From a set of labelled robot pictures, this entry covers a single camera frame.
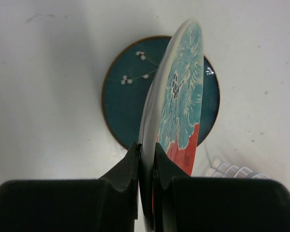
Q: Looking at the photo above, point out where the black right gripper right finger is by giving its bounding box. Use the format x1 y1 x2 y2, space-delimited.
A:
153 144 290 232

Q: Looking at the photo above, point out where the dark teal blossom plate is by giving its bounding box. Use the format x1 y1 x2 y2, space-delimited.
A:
101 35 220 149

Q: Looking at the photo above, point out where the clear wire dish rack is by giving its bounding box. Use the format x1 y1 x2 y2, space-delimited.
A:
202 143 270 179

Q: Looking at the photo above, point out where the red plate with teal flower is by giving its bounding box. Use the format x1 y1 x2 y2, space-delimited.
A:
138 19 204 232

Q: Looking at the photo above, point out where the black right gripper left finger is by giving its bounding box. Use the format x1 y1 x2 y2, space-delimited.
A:
0 143 141 232

